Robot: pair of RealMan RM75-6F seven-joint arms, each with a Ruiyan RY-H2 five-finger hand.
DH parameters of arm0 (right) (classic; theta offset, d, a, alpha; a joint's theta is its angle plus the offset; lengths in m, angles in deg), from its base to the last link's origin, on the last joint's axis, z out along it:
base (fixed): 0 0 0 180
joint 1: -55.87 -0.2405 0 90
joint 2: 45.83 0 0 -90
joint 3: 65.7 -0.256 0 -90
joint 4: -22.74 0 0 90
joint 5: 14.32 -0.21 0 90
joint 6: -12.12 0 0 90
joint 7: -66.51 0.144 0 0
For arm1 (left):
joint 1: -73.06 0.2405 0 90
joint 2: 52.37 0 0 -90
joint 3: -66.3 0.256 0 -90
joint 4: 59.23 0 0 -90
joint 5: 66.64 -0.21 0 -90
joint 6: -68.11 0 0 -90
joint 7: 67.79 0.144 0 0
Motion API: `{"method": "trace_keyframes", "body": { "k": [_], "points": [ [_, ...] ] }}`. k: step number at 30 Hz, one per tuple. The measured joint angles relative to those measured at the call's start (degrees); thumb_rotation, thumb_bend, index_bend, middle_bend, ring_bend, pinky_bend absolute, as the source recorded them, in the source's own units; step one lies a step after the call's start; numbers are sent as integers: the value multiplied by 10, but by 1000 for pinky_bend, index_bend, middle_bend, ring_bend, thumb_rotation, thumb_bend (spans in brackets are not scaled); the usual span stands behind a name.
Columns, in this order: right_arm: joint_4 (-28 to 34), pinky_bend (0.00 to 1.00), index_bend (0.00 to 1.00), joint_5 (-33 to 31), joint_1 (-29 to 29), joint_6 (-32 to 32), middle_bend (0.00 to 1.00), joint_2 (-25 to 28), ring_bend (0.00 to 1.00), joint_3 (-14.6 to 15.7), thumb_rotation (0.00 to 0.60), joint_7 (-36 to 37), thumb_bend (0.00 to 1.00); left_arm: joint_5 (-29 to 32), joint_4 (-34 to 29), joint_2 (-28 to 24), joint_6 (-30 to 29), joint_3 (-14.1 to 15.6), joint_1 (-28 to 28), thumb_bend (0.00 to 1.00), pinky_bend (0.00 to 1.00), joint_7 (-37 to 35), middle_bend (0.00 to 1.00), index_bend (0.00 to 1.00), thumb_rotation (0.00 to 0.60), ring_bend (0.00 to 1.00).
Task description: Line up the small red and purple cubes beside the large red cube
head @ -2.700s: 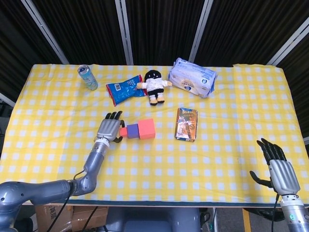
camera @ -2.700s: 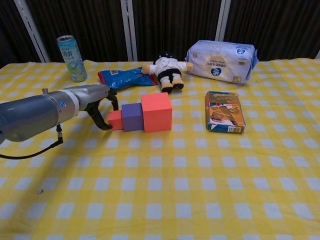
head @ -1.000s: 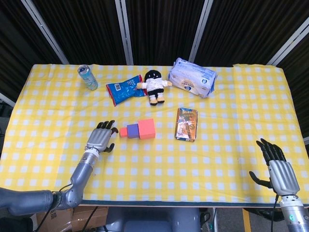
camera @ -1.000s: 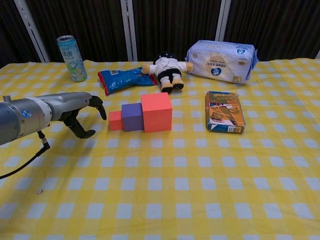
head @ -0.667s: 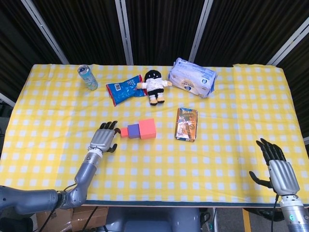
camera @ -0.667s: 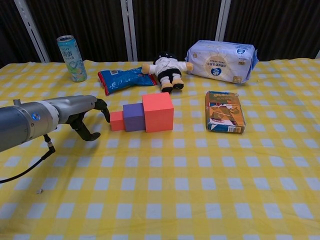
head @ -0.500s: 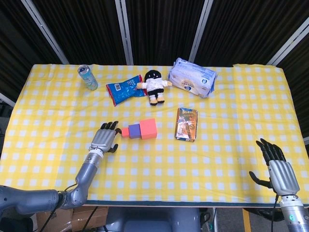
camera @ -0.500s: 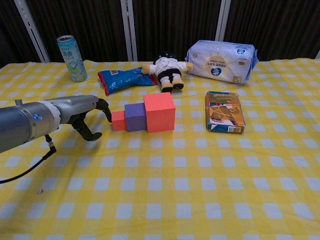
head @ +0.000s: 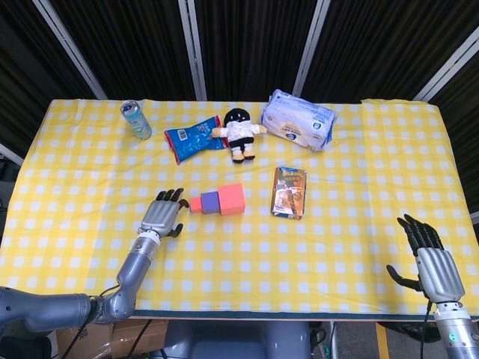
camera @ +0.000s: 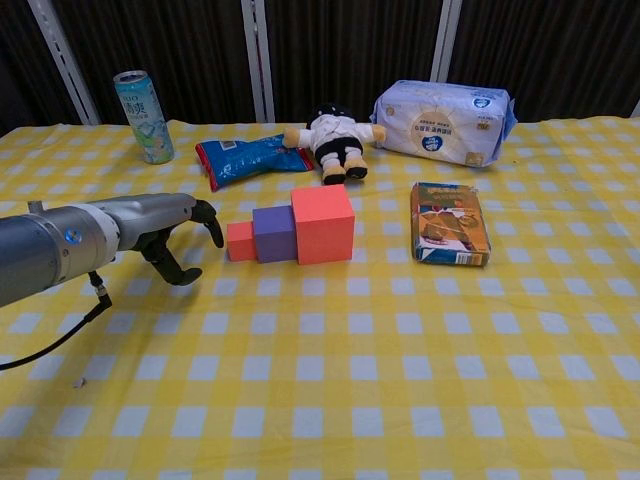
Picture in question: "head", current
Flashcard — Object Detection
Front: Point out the brown cardboard box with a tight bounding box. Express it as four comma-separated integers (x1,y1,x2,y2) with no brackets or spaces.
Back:
55,318,169,359

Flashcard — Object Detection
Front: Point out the white metal frame post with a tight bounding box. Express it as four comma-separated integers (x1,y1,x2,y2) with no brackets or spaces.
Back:
292,0,332,96
413,25,479,102
177,0,208,101
31,0,109,100
0,144,24,166

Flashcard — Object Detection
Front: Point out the blue snack bag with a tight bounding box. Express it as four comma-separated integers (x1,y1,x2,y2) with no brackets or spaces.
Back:
164,115,230,166

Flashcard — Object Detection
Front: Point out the purple cube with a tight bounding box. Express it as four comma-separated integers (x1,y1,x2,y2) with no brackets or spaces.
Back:
201,191,221,215

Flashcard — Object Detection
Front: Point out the pale blue tissue pack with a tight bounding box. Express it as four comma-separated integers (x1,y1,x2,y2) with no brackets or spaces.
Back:
260,88,338,153

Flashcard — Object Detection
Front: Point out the plush doll white shirt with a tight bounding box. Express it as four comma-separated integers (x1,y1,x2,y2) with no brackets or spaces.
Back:
211,108,268,164

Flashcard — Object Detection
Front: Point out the light blue drink can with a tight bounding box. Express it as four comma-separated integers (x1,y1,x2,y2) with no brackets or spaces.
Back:
119,99,153,141

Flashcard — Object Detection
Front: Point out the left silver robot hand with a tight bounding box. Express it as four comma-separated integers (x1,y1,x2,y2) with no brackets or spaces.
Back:
137,187,190,240

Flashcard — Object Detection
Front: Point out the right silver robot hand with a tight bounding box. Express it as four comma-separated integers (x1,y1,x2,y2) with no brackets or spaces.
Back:
386,214,465,303

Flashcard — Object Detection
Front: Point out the large red foam cube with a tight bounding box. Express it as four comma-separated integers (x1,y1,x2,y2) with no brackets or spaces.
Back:
218,183,246,217

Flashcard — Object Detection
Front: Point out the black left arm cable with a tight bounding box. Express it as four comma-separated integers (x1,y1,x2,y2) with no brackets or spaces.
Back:
62,285,121,359

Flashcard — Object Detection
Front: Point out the orange biscuit box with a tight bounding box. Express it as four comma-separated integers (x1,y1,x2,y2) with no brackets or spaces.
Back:
270,166,308,221

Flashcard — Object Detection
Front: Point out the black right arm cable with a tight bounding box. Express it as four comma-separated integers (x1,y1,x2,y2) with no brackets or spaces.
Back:
421,301,434,359

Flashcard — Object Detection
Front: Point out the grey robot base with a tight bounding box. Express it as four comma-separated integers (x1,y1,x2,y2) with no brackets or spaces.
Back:
164,320,314,359

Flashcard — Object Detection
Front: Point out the yellow white checked tablecloth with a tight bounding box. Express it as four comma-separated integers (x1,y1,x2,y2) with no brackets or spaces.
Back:
0,98,479,313

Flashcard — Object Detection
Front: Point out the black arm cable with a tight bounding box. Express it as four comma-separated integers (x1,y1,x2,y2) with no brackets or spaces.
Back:
62,285,121,359
421,301,434,359

